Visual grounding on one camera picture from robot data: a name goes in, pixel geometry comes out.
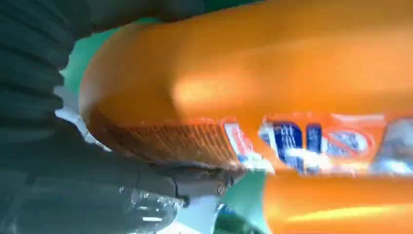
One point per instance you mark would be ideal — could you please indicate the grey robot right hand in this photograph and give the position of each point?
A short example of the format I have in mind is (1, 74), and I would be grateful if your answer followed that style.
(64, 187)

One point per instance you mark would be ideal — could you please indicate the green mat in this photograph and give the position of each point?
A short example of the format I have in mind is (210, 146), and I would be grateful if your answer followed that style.
(80, 55)

